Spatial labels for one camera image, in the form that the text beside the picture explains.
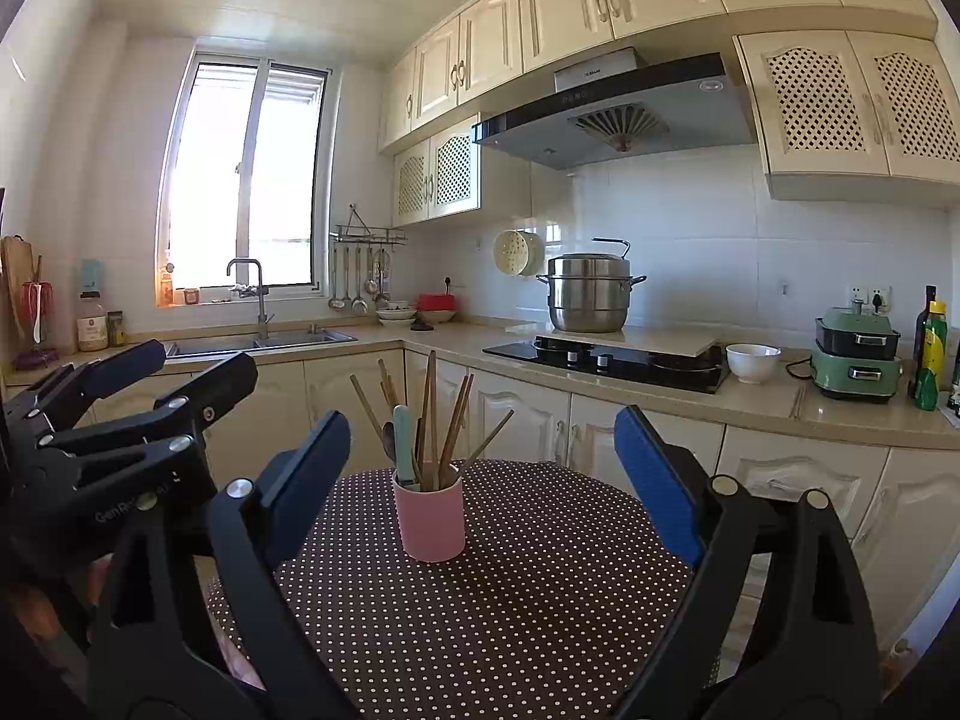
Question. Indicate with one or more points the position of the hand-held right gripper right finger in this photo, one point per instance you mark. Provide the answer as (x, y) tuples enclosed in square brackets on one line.
[(660, 487)]

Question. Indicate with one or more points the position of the orange bottle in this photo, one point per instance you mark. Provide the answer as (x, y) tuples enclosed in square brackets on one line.
[(166, 291)]

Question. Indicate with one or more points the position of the pink cup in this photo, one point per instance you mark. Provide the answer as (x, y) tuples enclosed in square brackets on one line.
[(429, 517)]

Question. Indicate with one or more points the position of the polka dot round table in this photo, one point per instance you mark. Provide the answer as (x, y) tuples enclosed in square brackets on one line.
[(487, 615)]

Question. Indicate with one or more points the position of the kitchen window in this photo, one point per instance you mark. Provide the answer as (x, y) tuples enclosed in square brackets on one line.
[(225, 180)]

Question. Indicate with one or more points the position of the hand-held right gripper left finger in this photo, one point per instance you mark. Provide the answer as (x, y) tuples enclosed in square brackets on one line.
[(311, 480)]

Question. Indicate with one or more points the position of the black gas stove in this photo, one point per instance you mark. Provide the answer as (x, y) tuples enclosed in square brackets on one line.
[(645, 367)]

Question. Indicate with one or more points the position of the light blue spatula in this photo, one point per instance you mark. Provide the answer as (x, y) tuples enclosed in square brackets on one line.
[(404, 442)]

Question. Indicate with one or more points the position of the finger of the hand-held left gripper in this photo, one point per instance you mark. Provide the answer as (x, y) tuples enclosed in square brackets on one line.
[(217, 386), (112, 375)]

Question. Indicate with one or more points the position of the small spoon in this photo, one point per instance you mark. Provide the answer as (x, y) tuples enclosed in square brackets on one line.
[(388, 439)]

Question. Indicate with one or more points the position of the dark glass oil bottle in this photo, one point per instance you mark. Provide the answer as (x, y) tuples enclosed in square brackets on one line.
[(919, 337)]

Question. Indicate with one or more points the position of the metal wall utensil rack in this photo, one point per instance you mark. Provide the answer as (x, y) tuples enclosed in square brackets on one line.
[(367, 234)]

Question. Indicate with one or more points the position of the stainless steel sink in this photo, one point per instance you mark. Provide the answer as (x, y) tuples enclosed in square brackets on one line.
[(300, 341)]

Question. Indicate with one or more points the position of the beige kitchen countertop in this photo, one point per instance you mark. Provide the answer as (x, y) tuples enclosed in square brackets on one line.
[(757, 401)]

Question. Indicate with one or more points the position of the small jar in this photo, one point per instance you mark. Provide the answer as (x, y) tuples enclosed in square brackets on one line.
[(191, 297)]

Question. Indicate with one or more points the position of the hanging metal skimmer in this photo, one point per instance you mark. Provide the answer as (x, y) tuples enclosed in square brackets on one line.
[(371, 283)]

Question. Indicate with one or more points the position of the bundle of wooden chopsticks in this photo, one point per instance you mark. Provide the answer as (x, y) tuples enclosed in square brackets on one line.
[(431, 420)]

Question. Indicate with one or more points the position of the white bowl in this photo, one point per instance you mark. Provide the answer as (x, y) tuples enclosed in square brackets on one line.
[(752, 364)]

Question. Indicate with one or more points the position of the red container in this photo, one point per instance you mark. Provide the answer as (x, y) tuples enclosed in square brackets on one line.
[(437, 303)]

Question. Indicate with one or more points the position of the wooden cutting board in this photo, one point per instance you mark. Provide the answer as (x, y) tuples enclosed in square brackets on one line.
[(13, 285)]

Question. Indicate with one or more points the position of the cream lattice door cabinet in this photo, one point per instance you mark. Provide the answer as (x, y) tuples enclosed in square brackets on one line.
[(454, 169), (817, 105)]

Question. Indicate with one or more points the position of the cream round steamer tray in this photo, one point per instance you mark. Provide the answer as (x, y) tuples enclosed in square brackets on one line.
[(517, 251)]

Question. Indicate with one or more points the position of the small green box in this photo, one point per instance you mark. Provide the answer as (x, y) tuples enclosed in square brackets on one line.
[(116, 330)]

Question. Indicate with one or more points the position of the red white utensil holder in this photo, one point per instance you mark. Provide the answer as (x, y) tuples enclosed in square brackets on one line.
[(37, 307)]

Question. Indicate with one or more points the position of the light blue card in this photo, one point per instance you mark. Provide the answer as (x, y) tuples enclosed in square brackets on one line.
[(91, 276)]

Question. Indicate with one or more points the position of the jar with cream label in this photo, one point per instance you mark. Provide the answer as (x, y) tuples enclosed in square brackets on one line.
[(92, 330)]

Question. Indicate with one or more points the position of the cream lower kitchen cabinets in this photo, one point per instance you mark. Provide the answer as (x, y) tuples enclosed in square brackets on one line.
[(787, 465)]

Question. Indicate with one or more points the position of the chrome faucet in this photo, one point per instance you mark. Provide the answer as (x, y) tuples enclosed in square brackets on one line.
[(262, 307)]

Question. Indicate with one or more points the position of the cream upper wall cabinets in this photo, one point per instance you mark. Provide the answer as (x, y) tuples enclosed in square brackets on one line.
[(562, 15)]

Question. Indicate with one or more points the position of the green electric cooker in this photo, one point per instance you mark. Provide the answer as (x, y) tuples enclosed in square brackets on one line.
[(855, 360)]

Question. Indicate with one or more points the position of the dark sauce bottle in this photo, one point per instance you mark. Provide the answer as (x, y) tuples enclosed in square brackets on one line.
[(954, 382)]

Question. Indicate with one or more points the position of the grey range hood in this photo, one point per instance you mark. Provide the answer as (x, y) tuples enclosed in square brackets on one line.
[(637, 109)]

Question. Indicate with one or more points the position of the wall socket with plug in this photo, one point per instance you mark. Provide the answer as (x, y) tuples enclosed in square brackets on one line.
[(870, 298)]

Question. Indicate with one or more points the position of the small purple object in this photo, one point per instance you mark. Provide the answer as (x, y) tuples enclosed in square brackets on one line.
[(36, 357)]

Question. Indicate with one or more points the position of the stainless steel steamer pot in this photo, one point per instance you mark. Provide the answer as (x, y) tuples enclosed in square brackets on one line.
[(589, 300)]

